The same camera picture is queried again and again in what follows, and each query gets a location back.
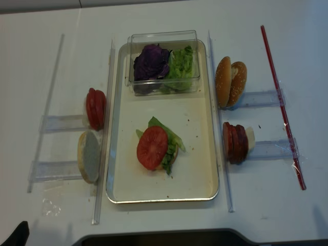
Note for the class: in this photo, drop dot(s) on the standing sausage slices stack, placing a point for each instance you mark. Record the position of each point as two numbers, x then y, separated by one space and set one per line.
240 145

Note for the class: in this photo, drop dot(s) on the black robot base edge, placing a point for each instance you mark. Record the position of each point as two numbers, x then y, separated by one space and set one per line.
189 237

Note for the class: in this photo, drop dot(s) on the clear holder under buns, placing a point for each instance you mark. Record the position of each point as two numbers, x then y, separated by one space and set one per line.
270 98

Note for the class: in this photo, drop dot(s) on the clear far left rail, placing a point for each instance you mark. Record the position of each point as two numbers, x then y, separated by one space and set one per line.
46 112

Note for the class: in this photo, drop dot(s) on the white foam stopper block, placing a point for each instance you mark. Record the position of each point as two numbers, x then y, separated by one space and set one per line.
251 139

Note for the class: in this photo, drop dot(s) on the clear plastic container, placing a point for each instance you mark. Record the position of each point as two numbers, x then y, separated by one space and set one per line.
166 40

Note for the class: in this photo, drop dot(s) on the lettuce leaf on sandwich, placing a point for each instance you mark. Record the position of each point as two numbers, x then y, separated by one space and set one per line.
173 137

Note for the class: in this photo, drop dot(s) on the sesame bun top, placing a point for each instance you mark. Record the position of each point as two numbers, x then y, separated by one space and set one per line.
239 79

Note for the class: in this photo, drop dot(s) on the clear holder under bun half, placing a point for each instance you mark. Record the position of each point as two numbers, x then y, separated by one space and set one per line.
42 171

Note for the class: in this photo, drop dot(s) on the cream metal tray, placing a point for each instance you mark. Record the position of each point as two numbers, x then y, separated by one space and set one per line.
191 116

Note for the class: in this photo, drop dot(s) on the bottom bun on tray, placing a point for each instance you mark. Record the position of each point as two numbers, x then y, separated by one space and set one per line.
169 159

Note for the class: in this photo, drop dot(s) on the standing white bun half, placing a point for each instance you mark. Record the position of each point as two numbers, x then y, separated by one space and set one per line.
88 157

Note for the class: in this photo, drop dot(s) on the purple cabbage leaves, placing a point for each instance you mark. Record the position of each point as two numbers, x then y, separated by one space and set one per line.
152 63

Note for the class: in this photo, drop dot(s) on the sausage patty slice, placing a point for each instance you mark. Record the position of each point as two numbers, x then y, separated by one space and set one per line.
228 140

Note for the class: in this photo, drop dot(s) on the plain bun top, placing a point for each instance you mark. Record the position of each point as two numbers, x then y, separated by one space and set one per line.
223 79

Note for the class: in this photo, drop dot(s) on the clear holder under tomato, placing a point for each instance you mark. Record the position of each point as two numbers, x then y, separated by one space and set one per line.
64 123

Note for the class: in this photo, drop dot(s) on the clear rail right of tray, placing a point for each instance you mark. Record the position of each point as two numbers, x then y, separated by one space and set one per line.
224 166

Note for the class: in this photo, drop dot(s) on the clear rail of tray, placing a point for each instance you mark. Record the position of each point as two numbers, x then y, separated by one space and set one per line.
104 139
224 166

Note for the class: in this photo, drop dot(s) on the clear holder under sausage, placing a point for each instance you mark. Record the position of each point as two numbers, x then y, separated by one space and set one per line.
273 150

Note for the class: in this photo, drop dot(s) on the tomato slice on sandwich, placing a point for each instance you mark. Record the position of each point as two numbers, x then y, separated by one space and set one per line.
152 147

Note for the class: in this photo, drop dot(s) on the red plastic strip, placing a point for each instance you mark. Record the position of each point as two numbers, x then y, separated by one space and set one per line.
292 141

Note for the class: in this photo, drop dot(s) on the standing tomato slices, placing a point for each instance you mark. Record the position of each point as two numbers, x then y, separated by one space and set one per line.
95 108

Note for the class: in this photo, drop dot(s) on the clear rail left of tray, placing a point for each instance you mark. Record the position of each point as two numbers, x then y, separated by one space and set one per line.
104 139

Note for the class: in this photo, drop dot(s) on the green lettuce in container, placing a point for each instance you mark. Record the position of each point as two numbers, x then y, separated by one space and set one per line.
180 66

